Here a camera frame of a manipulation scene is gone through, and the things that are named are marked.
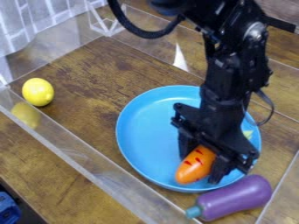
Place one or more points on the purple toy eggplant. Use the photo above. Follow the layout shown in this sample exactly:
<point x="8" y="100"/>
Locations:
<point x="247" y="194"/>

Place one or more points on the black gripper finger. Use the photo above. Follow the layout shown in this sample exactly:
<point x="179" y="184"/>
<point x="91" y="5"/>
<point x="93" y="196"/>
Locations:
<point x="222" y="167"/>
<point x="189" y="141"/>

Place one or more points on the yellow toy lemon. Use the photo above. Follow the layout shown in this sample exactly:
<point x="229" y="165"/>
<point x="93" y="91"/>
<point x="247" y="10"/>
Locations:
<point x="38" y="92"/>

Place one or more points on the orange toy carrot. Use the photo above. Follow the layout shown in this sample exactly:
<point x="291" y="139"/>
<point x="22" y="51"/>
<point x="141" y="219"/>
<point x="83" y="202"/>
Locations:
<point x="195" y="167"/>

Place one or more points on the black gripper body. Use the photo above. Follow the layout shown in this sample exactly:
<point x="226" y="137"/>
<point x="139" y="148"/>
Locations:
<point x="217" y="120"/>

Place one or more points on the blue round tray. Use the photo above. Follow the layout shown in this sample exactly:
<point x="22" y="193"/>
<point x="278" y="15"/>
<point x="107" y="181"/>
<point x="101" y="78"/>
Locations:
<point x="147" y="138"/>

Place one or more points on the white grid curtain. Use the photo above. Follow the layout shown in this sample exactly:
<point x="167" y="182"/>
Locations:
<point x="26" y="17"/>

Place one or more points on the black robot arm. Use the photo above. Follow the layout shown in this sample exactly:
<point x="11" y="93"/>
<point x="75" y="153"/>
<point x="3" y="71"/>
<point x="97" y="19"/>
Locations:
<point x="234" y="29"/>

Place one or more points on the blue object at corner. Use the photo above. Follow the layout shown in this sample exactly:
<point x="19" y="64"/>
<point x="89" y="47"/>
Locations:
<point x="10" y="210"/>

